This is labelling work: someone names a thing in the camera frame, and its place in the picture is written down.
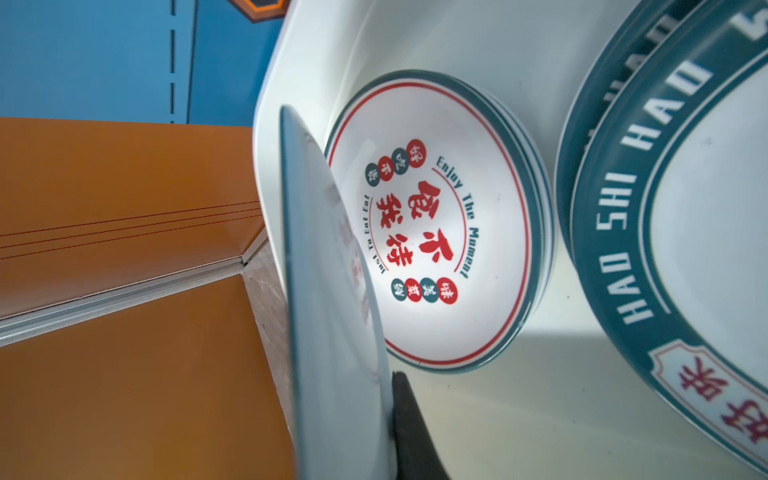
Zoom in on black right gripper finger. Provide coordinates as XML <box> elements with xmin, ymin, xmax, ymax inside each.
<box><xmin>392</xmin><ymin>372</ymin><xmax>449</xmax><ymax>480</ymax></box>

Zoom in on white plate red characters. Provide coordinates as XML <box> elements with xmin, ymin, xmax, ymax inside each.
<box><xmin>325</xmin><ymin>69</ymin><xmax>556</xmax><ymax>373</ymax></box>
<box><xmin>280</xmin><ymin>106</ymin><xmax>396</xmax><ymax>479</ymax></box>

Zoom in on green lettered rim plate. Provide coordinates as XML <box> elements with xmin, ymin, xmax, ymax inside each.
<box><xmin>569</xmin><ymin>1</ymin><xmax>767</xmax><ymax>472</ymax></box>
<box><xmin>555</xmin><ymin>0</ymin><xmax>699</xmax><ymax>259</ymax></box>

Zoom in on white plastic bin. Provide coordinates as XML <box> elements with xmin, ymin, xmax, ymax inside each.
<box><xmin>246</xmin><ymin>1</ymin><xmax>757</xmax><ymax>479</ymax></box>

